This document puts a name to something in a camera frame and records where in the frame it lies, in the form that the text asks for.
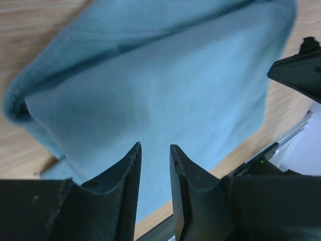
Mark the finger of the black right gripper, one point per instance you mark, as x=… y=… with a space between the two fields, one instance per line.
x=301 y=71

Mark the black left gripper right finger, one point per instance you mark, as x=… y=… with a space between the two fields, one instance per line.
x=257 y=201

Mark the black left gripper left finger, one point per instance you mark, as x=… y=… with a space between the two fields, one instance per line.
x=103 y=208

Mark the blue-grey t shirt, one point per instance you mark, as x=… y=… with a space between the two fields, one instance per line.
x=190 y=73

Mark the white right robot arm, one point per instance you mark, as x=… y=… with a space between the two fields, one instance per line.
x=303 y=158

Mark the aluminium frame rail front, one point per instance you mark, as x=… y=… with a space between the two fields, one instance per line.
x=296 y=129

